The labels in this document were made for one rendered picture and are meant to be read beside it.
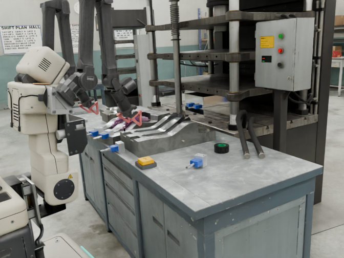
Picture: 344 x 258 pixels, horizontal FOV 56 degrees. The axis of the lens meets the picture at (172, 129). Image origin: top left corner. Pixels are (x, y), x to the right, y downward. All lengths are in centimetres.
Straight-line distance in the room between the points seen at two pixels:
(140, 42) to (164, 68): 350
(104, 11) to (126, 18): 481
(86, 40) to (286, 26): 110
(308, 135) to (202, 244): 162
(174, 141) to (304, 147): 124
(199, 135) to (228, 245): 72
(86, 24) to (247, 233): 110
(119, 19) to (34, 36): 310
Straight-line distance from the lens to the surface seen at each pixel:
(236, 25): 211
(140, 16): 638
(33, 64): 151
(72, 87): 141
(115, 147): 179
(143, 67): 606
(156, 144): 172
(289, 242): 167
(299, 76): 199
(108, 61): 150
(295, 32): 195
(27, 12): 887
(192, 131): 183
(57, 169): 160
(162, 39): 942
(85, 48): 145
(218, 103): 260
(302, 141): 264
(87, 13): 146
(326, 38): 270
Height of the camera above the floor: 137
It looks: 15 degrees down
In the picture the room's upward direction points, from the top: 3 degrees counter-clockwise
